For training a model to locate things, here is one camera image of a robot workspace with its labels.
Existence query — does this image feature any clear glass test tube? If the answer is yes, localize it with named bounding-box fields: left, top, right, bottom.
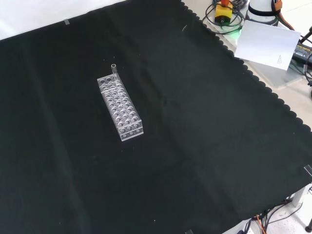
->
left=111, top=63, right=119, bottom=86

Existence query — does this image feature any clear plastic test tube rack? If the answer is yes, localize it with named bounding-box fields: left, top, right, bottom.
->
left=97, top=75, right=144, bottom=143

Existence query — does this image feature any black bench cloth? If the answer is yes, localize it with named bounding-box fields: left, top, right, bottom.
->
left=0, top=0, right=312, bottom=234

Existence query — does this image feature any yellow stop button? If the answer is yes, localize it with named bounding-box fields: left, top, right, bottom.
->
left=214, top=0, right=233, bottom=26

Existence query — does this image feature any pale board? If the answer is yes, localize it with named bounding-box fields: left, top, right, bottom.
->
left=234, top=19, right=302, bottom=72

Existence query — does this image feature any black power adapter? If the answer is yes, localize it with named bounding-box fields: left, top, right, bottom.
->
left=292, top=41, right=312, bottom=66

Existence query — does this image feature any white table leg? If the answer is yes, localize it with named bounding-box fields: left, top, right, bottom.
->
left=292, top=186, right=308, bottom=208

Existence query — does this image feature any black cable loop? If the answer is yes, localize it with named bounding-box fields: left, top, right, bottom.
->
left=205, top=0, right=245, bottom=35

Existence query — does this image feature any grey metal base plate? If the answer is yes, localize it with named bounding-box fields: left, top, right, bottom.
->
left=206, top=19, right=308, bottom=89

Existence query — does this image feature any black floor cable bundle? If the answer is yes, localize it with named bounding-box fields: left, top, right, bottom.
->
left=243, top=196, right=312, bottom=234

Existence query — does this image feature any orange cable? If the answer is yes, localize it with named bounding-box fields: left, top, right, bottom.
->
left=273, top=0, right=295, bottom=31

